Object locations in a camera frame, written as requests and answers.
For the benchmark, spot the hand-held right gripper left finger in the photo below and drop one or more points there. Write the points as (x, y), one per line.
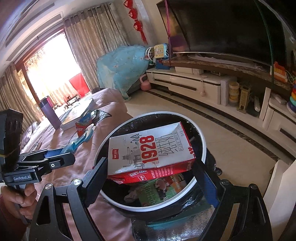
(97, 182)

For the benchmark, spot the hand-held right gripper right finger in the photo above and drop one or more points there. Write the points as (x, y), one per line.
(209, 187)

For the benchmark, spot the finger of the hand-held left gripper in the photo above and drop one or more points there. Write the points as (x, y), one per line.
(53, 153)
(60, 161)

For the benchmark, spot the light blue plastic wrapper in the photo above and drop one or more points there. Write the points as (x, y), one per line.
(78, 141)

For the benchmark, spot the red snack packet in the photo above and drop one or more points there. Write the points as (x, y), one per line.
(138, 178)

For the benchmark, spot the green cartoon carton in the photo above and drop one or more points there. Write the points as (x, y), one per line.
(157, 192)

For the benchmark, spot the white milk carton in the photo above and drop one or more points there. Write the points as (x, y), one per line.
(148, 148)

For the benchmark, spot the white rimmed black trash can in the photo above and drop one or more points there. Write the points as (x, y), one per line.
(143, 122)

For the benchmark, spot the person's left hand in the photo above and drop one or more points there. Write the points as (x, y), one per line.
(29, 197)

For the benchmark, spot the small red box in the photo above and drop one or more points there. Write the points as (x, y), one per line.
(81, 128)

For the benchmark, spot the purple thermos bottle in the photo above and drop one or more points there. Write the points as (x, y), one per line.
(49, 115)

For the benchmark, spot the crumpled grey paper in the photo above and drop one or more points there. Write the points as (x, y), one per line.
(131, 196)

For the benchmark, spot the colourful children's book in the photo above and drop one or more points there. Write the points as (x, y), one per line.
(74, 115)

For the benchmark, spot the beige patterned curtain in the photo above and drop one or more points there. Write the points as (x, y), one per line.
(13, 92)
(92, 46)

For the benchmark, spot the plaid cloth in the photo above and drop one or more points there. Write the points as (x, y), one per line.
(103, 114)

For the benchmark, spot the white furniture piece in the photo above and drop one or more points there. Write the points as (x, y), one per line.
(282, 197)

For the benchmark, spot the pink blanket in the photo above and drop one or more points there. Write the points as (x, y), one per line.
(108, 104)

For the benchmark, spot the red cloth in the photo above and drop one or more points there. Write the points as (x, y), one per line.
(79, 83)

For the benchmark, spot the metal grater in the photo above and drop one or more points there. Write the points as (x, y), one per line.
(244, 98)

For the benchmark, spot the stack of yellow cups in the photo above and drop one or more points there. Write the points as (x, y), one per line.
(233, 92)

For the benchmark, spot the pink kettlebell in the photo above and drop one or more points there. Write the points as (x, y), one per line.
(145, 85)

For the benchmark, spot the blue floral cover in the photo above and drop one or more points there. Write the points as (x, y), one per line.
(120, 67)

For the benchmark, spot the white tv cabinet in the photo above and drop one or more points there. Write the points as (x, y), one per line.
(185, 81)

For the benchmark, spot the blue toy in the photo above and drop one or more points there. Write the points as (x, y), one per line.
(163, 64)

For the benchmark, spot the orange toy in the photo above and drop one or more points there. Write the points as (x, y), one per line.
(278, 71)

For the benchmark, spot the white toy basket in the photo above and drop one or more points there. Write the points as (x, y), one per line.
(149, 54)

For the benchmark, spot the yellow toy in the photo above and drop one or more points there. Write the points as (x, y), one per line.
(161, 50)

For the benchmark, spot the red heart hanging decoration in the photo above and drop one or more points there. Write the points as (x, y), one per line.
(138, 24)

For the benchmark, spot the black television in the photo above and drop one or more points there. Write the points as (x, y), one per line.
(219, 27)

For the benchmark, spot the pink stick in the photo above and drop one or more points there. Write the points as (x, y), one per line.
(168, 23)

